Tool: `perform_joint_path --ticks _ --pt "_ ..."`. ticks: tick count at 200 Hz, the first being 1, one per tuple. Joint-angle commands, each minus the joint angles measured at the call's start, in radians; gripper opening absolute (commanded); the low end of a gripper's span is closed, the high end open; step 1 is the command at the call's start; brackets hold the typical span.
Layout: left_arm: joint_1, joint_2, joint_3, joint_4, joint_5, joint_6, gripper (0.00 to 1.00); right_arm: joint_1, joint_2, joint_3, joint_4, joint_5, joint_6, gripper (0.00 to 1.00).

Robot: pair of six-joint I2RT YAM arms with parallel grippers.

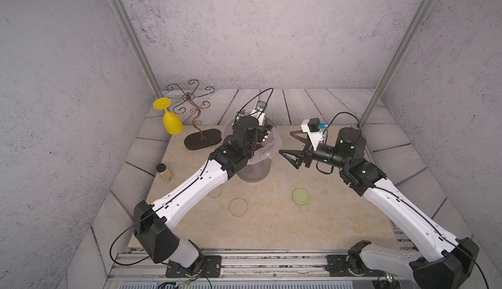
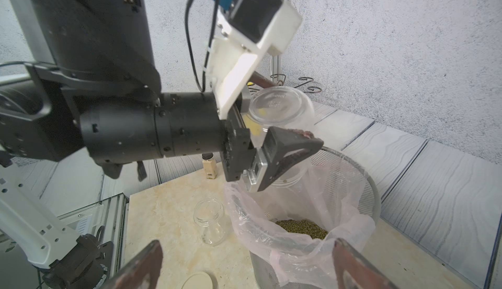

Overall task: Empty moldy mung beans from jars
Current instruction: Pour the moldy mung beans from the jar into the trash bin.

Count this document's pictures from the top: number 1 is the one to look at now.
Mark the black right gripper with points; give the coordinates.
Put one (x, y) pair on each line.
(310, 153)

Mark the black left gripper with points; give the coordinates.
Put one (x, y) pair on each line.
(263, 133)

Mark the grey bin with plastic liner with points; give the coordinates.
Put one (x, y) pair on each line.
(251, 170)

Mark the green jar lid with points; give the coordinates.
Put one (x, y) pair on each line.
(301, 196)

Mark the glass jar with beige lid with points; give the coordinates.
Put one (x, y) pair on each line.
(215, 193)

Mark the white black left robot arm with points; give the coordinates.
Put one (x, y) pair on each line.
(153, 223)

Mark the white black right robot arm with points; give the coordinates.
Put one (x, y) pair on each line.
(441, 260)

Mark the dark metal scroll stand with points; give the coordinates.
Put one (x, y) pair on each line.
(201, 138)

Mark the yellow plastic goblet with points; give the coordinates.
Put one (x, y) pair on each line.
(171, 121)

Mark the small black-capped spice bottle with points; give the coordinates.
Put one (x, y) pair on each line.
(164, 173)

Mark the right aluminium frame post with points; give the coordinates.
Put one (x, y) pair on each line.
(412, 29)

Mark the aluminium frame post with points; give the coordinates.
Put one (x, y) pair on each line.
(126, 24)
(412, 29)

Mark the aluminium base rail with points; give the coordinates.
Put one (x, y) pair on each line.
(252, 258)

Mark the left aluminium frame post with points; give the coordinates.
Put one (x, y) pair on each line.
(126, 24)

